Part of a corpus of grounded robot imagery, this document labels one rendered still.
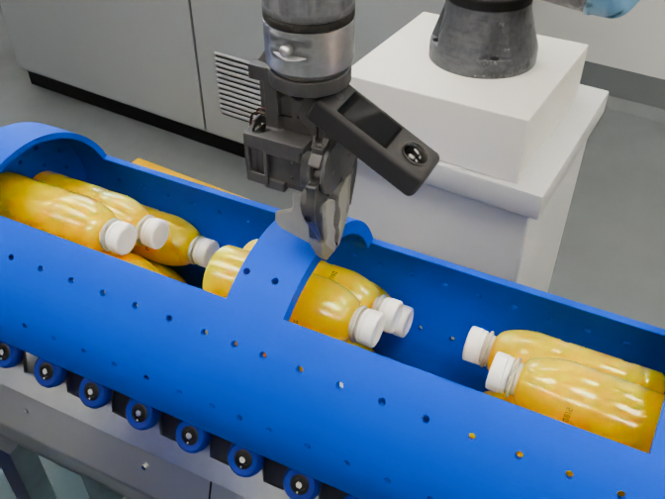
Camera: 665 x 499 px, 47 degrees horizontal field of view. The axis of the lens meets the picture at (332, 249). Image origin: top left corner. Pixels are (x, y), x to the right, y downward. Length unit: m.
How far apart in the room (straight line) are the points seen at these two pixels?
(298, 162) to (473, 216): 0.46
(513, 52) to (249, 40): 1.80
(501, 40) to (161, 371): 0.61
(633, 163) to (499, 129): 2.33
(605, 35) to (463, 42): 2.58
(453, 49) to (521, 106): 0.13
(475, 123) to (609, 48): 2.65
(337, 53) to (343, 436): 0.35
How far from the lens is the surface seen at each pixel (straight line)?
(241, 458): 0.92
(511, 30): 1.06
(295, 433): 0.76
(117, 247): 0.92
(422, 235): 1.14
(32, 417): 1.15
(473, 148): 1.02
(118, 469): 1.08
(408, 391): 0.70
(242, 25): 2.76
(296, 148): 0.66
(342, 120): 0.64
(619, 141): 3.42
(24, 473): 1.50
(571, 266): 2.71
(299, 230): 0.74
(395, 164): 0.64
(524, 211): 1.03
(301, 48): 0.62
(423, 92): 1.02
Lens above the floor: 1.73
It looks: 41 degrees down
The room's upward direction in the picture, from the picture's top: straight up
